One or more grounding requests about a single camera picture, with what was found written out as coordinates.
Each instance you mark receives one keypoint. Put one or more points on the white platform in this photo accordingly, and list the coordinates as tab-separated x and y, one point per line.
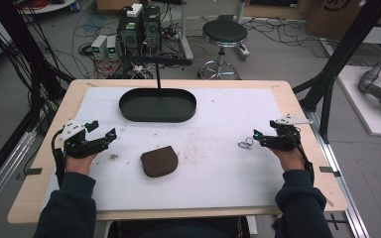
367	112

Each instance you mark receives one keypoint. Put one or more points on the black round stool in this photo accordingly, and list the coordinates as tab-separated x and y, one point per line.
225	31

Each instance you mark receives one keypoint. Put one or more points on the black computer tower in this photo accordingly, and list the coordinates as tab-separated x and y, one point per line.
129	36
151	29

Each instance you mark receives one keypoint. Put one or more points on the black camera stand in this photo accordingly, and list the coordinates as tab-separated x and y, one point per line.
158	76

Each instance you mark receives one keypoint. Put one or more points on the person's left hand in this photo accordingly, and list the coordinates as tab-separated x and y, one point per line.
77	163

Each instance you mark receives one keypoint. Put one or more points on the person's right hand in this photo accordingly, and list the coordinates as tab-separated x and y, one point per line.
291	159

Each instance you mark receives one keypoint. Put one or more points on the brown pouch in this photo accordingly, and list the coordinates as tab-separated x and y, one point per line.
159	162

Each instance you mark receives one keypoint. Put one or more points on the cardboard box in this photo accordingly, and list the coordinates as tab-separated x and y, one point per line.
334	16

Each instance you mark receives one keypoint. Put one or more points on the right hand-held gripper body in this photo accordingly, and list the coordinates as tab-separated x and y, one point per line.
286	137

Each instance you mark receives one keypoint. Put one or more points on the white box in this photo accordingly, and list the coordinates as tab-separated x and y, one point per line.
134	10

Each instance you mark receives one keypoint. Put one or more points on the aluminium rail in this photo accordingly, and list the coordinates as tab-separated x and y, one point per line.
340	185
3	178

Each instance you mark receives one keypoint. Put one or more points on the white table leg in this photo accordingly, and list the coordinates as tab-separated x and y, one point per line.
185	36

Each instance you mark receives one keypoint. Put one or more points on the black tape strip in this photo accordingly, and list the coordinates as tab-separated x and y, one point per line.
33	171
329	170

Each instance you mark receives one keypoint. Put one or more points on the white power supply unit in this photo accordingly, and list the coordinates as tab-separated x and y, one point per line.
99	46
112	48

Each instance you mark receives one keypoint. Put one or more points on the white table mat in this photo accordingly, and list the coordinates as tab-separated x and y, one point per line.
211	165

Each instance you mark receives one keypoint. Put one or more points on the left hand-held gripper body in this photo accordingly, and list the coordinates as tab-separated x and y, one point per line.
76	145

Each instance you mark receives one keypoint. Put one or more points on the black oval tray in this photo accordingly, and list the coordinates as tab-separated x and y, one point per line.
178	109

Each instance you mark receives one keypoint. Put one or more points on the silver metal clip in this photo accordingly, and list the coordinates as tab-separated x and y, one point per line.
245	144

